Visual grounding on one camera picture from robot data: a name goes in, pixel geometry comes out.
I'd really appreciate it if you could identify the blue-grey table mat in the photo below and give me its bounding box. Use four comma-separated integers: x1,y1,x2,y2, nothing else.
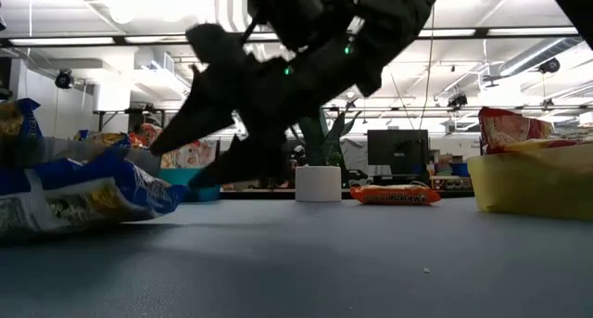
0,197,593,318

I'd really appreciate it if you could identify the orange chicken noodle pack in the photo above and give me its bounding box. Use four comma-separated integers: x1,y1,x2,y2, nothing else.
348,182,443,207

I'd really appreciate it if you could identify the teal plastic bin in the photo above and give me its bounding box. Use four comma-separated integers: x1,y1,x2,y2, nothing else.
157,167,222,203

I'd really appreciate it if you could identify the grey translucent plastic bin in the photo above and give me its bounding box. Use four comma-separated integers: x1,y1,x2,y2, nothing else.
0,135,164,180

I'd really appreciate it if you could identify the black rig beam with lights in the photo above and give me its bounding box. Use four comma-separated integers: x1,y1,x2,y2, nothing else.
0,24,593,48

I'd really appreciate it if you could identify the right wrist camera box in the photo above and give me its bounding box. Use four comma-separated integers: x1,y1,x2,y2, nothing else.
246,0,331,51

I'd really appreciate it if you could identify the snake plant in white pot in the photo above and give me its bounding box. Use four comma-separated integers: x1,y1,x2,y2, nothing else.
290,99,363,203

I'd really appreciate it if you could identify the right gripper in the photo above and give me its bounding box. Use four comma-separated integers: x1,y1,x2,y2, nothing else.
150,20,385,189

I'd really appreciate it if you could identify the black monitor back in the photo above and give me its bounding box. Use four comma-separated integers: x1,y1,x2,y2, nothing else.
366,128,431,176

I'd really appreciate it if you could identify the floral patterned board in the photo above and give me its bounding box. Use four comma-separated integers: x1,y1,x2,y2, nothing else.
159,138,220,170

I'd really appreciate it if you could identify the yellow-green plastic bin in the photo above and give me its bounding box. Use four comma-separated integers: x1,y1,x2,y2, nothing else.
466,140,593,223

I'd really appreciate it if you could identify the silver ceiling air duct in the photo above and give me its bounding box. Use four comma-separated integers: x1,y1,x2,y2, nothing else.
498,35,586,77

